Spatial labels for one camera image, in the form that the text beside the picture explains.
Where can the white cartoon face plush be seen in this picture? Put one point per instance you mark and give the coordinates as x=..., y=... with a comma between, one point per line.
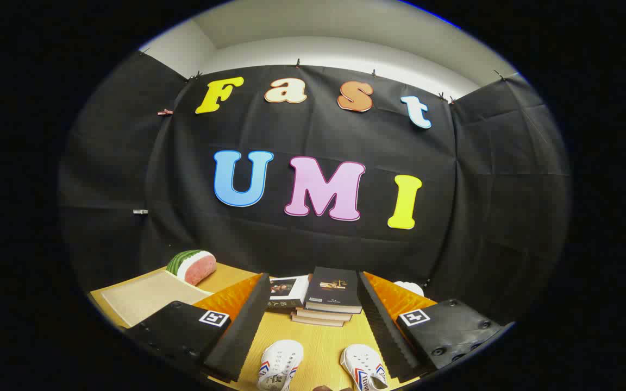
x=411, y=288

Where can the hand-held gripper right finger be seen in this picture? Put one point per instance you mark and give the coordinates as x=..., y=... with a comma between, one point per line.
x=381, y=326

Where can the black backdrop cloth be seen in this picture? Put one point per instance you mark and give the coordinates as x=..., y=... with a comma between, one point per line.
x=313, y=136

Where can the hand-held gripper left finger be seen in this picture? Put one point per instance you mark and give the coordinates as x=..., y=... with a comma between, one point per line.
x=245, y=326

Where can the white canvas shoe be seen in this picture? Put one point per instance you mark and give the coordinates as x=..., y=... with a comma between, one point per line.
x=364, y=364
x=280, y=361

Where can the beige fabric storage box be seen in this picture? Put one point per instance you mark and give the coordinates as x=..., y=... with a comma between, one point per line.
x=144, y=296

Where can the black cover book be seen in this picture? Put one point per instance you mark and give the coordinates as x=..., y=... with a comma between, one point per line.
x=335, y=285

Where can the white portrait cover book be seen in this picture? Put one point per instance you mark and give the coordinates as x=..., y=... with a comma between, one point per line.
x=291, y=288

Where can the watermelon slice plush toy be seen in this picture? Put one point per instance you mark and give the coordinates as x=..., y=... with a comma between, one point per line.
x=196, y=269

